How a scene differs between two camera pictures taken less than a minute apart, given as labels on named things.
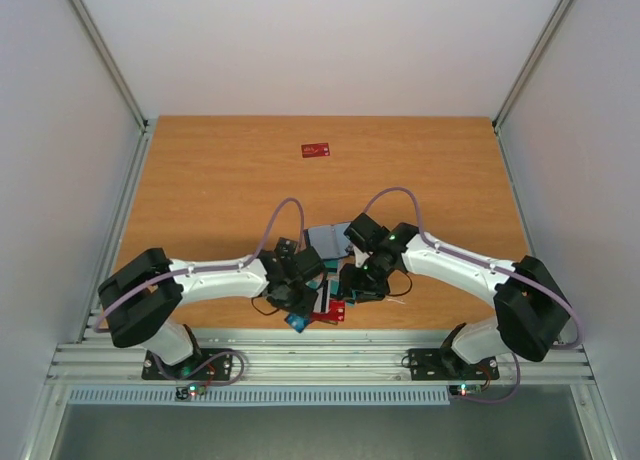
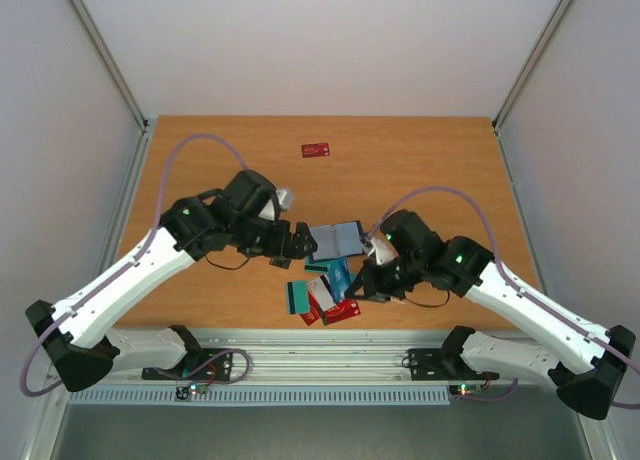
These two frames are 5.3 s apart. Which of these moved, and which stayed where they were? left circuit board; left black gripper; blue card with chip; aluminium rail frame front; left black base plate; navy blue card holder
Moved: blue card with chip; left black gripper
Stayed: navy blue card holder; left circuit board; aluminium rail frame front; left black base plate
